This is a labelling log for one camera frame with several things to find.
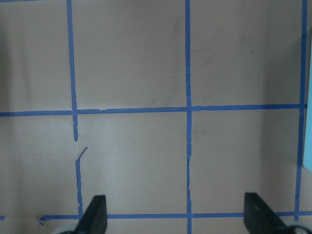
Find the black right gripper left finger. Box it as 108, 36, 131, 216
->
74, 195, 108, 234

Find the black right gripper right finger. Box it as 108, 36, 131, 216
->
244, 193, 287, 234

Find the light blue plastic bin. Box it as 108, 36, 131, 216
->
302, 29, 312, 169

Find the brown paper table cover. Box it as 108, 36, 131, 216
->
0, 0, 312, 234

